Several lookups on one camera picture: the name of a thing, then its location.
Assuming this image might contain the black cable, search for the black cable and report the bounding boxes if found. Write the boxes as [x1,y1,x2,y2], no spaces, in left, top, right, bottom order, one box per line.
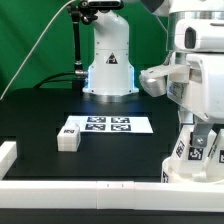
[33,71,90,90]

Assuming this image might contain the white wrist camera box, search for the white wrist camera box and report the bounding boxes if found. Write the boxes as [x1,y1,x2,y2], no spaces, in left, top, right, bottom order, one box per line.
[139,64,190,97]

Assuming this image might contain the white cable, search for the white cable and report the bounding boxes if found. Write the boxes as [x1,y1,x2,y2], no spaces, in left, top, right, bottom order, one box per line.
[0,0,76,101]

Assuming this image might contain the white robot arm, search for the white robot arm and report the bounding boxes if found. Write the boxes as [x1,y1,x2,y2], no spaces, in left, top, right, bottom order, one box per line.
[84,0,224,147]

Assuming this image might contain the white marker sheet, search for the white marker sheet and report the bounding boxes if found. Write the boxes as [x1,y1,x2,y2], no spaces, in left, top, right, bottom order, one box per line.
[65,116,153,134]

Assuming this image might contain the white front fence rail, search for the white front fence rail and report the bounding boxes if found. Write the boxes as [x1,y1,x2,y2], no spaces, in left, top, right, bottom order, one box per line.
[0,181,224,212]

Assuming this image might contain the white left fence rail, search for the white left fence rail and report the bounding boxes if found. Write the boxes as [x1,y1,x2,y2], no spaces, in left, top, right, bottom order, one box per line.
[0,141,17,181]

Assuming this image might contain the white fence rail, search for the white fence rail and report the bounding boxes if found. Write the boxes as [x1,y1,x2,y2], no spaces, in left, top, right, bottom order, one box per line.
[0,181,224,212]
[0,141,17,181]

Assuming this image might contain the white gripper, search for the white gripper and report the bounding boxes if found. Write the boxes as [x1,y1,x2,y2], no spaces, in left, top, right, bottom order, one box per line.
[166,53,224,148]

